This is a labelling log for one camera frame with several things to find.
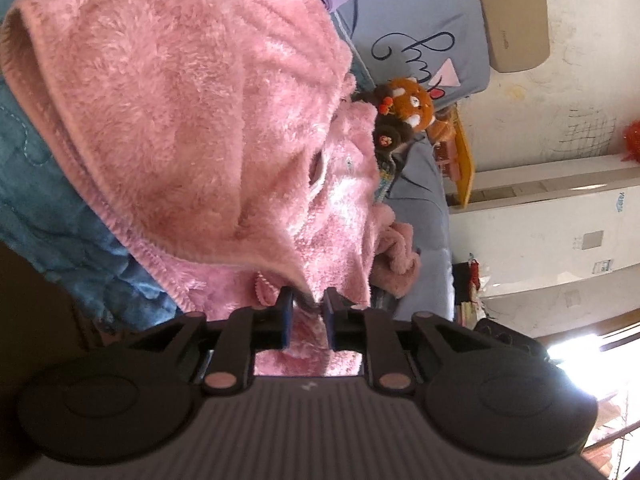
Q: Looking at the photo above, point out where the blue quilted bed cover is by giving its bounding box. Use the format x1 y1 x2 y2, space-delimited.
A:
0 0 186 333

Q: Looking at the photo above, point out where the small pink fleece garment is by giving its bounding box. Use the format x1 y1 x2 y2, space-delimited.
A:
372 222 422 301

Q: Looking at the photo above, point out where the grey printed duvet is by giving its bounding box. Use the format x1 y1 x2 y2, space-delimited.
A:
332 0 493 111

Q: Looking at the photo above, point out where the yellow board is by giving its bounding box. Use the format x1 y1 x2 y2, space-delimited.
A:
447 107 473 208

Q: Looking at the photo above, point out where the cardboard box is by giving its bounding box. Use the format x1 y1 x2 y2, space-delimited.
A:
472 0 551 73

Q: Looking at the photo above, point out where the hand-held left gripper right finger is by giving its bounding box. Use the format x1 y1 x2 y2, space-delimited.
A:
322 289 521 391

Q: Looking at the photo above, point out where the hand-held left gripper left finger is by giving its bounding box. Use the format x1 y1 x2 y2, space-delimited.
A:
127 287 296 395

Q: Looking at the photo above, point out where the pink fleece jacket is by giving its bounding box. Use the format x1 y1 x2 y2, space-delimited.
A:
0 0 401 378

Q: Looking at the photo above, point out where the red panda plush toy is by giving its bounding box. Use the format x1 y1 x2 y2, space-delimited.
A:
357 76 436 153

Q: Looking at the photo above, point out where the white standing air conditioner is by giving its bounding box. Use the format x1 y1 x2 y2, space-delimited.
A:
447 152 640 338

